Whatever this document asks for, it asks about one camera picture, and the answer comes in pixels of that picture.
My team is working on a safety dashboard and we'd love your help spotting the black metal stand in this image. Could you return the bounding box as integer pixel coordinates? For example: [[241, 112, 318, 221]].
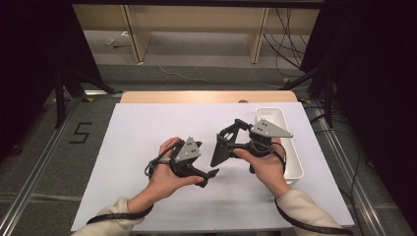
[[53, 67, 124, 130], [279, 61, 336, 130]]

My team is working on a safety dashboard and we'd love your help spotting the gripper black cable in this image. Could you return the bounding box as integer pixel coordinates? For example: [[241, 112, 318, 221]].
[[86, 141, 185, 226], [273, 144, 354, 236]]

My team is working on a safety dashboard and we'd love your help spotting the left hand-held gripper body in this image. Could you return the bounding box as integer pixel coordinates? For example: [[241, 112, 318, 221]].
[[168, 137, 202, 179]]

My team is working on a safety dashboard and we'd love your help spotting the black curtain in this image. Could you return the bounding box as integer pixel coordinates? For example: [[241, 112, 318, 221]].
[[299, 0, 417, 232], [0, 0, 103, 160]]

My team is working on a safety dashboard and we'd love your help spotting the bundle of black cables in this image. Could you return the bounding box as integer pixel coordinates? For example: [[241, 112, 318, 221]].
[[262, 8, 310, 79]]

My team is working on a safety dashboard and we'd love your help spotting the white table mat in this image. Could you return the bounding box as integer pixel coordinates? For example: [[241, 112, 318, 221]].
[[70, 101, 356, 232]]

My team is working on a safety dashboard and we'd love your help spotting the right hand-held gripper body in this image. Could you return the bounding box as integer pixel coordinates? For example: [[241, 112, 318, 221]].
[[244, 118, 294, 174]]

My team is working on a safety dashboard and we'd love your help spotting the thin black floor cable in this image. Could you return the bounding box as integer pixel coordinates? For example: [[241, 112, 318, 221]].
[[309, 104, 363, 230]]

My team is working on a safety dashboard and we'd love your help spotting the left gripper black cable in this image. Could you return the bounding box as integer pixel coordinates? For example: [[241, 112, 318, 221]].
[[86, 141, 185, 226]]

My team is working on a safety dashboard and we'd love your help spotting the person's right hand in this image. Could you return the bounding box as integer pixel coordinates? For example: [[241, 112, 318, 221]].
[[233, 137, 292, 199]]

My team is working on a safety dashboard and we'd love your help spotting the person's left hand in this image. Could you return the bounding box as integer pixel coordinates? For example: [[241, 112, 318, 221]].
[[144, 137, 205, 204]]

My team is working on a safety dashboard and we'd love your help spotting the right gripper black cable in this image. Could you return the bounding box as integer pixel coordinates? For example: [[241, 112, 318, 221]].
[[273, 144, 354, 236]]

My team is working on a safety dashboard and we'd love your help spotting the aluminium floor rail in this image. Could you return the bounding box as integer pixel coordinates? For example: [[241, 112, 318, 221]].
[[306, 99, 389, 236], [0, 89, 110, 235]]

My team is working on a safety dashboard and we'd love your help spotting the white plastic bin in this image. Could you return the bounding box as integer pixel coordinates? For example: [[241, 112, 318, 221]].
[[255, 106, 305, 186]]

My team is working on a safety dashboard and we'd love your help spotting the light wooden shelf unit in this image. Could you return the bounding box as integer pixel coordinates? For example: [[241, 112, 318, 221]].
[[72, 3, 321, 65]]

